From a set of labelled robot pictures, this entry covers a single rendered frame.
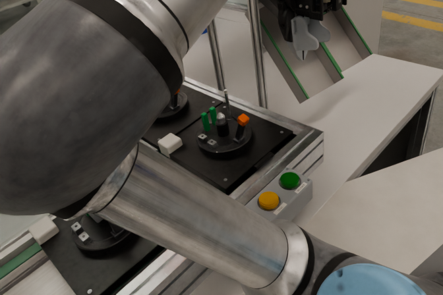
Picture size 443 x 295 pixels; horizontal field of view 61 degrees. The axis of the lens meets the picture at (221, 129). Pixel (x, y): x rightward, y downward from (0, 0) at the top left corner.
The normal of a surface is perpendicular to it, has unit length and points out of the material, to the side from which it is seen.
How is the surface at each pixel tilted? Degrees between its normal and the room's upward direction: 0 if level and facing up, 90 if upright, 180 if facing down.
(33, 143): 75
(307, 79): 45
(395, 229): 0
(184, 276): 90
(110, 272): 0
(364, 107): 0
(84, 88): 68
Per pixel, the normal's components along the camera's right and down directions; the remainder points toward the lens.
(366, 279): -0.70, -0.32
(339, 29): 0.29, -0.25
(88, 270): -0.15, -0.78
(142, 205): 0.40, 0.29
